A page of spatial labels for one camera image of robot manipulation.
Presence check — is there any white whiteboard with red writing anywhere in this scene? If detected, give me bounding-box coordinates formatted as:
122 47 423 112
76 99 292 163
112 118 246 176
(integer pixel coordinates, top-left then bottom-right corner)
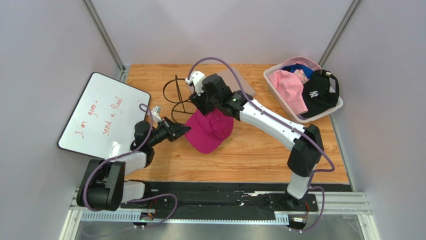
57 72 151 159

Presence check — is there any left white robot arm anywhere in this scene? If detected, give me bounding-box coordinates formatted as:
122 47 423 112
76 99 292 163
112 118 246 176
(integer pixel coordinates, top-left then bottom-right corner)
76 117 191 211

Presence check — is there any corner aluminium post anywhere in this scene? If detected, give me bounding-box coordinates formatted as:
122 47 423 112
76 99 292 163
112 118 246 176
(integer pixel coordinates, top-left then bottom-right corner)
318 0 363 67
81 0 126 73

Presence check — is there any black wire hat stand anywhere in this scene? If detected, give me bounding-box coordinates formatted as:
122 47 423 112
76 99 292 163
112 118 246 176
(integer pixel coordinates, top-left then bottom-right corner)
162 74 197 125

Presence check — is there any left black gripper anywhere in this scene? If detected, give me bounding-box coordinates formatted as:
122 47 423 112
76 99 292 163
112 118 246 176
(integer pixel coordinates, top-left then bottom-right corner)
147 116 191 148

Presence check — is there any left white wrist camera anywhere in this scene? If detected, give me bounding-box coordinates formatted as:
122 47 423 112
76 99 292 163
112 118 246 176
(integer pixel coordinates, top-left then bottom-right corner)
150 105 162 123

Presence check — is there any pink bucket hat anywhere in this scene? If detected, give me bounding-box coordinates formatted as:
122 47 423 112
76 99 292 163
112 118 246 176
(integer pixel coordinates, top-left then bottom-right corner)
268 70 308 115

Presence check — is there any left corner aluminium post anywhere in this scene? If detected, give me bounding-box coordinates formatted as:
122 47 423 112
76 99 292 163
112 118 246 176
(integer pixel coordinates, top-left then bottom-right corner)
81 0 126 73

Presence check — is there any aluminium frame rail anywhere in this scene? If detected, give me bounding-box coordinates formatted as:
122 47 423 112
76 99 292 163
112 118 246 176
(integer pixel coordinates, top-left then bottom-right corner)
59 191 380 240

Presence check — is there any white plastic basket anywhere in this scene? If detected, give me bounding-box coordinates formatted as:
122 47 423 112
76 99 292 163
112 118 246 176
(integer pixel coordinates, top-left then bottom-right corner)
263 63 344 124

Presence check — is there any magenta baseball cap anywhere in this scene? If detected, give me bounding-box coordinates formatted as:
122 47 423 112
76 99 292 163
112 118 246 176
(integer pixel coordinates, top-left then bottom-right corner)
184 109 234 154

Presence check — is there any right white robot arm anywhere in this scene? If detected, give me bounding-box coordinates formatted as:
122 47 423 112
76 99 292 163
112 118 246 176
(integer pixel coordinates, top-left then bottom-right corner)
185 71 324 200

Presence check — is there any blue hat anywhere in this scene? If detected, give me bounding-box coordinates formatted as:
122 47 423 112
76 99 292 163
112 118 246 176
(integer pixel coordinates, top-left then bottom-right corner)
281 63 315 80

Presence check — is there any light pink cap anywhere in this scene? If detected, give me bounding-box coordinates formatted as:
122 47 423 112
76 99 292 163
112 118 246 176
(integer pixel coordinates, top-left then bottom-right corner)
280 56 321 71

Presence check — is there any right corner aluminium post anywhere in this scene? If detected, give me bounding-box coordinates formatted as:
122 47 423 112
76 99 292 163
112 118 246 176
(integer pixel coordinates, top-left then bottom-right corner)
318 0 363 67

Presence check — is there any gold wire hat stand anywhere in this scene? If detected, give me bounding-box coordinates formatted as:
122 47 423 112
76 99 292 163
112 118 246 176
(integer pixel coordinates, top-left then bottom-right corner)
218 134 232 148

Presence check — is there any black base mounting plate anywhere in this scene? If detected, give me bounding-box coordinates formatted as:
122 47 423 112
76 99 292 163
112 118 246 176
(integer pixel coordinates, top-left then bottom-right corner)
121 181 322 221

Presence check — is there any black NY baseball cap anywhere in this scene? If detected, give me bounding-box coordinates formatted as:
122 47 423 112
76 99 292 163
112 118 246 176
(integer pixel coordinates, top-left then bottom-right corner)
301 69 340 118

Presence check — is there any grey flat board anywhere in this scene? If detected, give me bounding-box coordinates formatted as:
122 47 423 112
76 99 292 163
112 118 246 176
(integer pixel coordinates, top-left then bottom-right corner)
186 66 257 98

